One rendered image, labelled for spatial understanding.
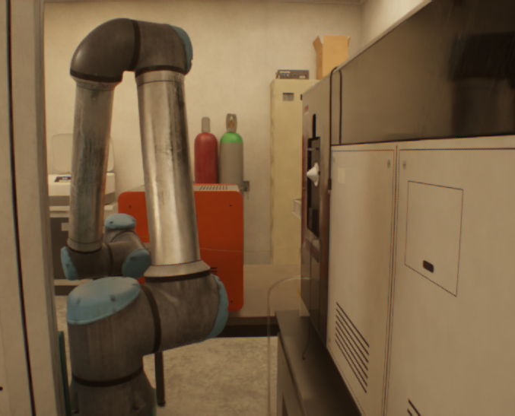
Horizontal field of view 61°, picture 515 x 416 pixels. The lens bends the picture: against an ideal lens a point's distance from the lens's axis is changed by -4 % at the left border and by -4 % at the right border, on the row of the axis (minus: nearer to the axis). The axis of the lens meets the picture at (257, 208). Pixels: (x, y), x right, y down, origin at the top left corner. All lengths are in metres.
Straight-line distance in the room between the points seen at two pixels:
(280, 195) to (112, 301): 3.47
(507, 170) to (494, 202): 0.03
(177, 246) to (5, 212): 0.37
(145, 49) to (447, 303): 0.81
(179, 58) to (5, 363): 0.71
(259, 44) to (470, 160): 4.35
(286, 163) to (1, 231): 3.64
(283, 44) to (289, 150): 1.13
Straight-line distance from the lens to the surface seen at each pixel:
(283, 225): 4.33
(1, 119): 0.80
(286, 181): 4.29
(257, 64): 4.71
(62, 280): 4.37
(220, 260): 1.59
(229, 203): 1.55
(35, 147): 0.79
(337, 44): 4.50
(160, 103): 1.03
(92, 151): 1.10
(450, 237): 0.51
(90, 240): 1.21
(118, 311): 0.93
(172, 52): 1.08
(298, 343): 1.31
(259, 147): 4.63
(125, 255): 1.27
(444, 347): 0.54
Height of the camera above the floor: 1.26
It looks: 7 degrees down
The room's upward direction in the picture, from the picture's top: straight up
